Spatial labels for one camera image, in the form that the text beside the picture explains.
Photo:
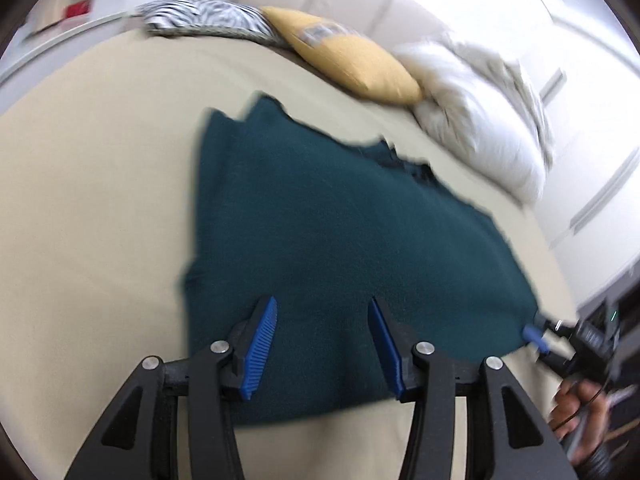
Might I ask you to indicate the person's right hand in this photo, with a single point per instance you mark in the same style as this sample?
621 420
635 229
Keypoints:
575 405

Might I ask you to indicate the dark green sweater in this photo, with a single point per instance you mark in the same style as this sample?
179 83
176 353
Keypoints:
325 235

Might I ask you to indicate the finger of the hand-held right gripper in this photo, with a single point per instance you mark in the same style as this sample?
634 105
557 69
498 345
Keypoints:
557 362
534 336

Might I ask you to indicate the red box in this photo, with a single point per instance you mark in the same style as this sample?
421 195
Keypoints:
77 10

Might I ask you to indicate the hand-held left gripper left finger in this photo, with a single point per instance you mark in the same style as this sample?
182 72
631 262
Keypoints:
260 350

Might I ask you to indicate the white window ledge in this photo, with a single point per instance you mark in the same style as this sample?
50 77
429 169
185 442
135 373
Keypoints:
50 50

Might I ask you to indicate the yellow pillow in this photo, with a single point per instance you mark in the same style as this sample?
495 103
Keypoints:
350 60

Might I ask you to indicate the zebra striped pillow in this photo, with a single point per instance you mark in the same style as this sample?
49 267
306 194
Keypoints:
200 15

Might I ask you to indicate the white wardrobe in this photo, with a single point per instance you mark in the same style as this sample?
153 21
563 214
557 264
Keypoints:
590 135

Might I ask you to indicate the white pillow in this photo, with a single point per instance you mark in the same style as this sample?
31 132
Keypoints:
475 125

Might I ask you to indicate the bed with beige sheet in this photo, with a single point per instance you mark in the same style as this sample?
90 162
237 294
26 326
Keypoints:
100 185

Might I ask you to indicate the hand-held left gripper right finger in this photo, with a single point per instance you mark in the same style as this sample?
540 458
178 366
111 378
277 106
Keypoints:
387 350

